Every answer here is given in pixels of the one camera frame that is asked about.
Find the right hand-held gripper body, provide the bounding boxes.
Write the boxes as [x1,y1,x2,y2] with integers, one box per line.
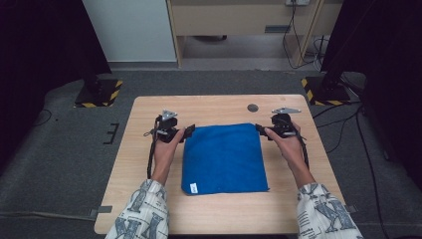
[270,106,304,140]

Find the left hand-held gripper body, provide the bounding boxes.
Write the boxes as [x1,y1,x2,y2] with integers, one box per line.
[143,110,186,144]

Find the blue towel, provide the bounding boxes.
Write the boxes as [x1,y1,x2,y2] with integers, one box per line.
[180,122,271,196]

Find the person's right hand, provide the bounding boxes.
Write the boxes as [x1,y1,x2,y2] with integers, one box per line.
[264,120,306,168]

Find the person's left hand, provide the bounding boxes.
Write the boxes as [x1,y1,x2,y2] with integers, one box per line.
[152,126,187,175]

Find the black striped stand base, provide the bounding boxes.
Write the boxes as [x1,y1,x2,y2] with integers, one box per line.
[300,76,352,107]
[74,78,124,110]

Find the white cabinet panel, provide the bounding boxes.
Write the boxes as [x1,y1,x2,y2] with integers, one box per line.
[81,0,178,64]

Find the beige wooden desk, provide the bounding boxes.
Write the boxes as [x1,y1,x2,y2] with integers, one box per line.
[165,0,344,69]

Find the black curtain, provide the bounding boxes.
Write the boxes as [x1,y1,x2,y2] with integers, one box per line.
[0,0,112,173]
[319,0,422,183]

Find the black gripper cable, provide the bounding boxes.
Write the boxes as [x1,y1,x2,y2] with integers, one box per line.
[146,115,161,180]
[294,129,311,171]

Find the black hanging power cable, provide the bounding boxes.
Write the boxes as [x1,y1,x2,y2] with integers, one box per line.
[281,2,324,71]

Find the long black floor cable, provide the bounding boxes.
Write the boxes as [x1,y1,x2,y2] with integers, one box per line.
[354,105,383,239]

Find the thin black looped cable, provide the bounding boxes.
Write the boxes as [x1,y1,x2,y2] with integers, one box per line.
[32,108,54,128]

